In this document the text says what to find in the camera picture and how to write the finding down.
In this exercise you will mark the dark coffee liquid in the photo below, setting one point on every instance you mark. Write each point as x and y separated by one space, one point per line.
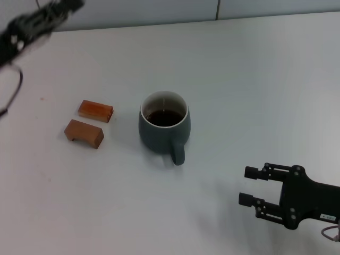
164 118

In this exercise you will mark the grey ceramic cup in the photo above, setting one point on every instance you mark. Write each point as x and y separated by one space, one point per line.
159 140

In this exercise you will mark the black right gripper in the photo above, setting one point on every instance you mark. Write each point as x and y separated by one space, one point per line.
305 199

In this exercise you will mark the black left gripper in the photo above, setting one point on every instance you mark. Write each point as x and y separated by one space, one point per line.
13 40

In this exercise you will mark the glossy orange wooden block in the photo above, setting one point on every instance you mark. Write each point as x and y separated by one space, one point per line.
94 110

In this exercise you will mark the brown arched wooden block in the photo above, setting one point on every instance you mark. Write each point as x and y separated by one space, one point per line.
85 132

